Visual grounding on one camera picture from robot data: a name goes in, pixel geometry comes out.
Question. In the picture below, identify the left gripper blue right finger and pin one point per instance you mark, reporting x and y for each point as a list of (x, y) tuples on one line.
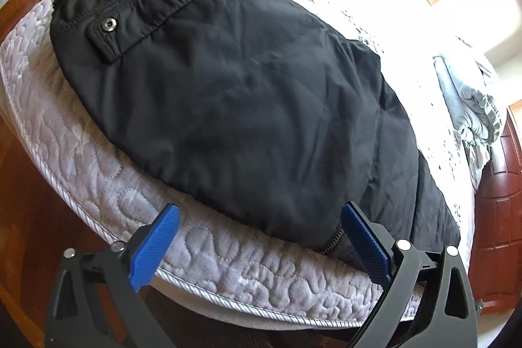
[(371, 242)]

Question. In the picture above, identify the folded grey comforter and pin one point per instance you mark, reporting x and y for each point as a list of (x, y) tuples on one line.
[(471, 91)]

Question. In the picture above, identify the black pants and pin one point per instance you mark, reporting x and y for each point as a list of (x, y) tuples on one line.
[(257, 108)]

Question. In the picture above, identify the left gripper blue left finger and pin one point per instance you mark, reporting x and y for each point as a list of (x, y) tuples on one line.
[(148, 246)]

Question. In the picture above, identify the grey quilted bedspread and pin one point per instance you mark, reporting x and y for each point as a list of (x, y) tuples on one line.
[(215, 263)]

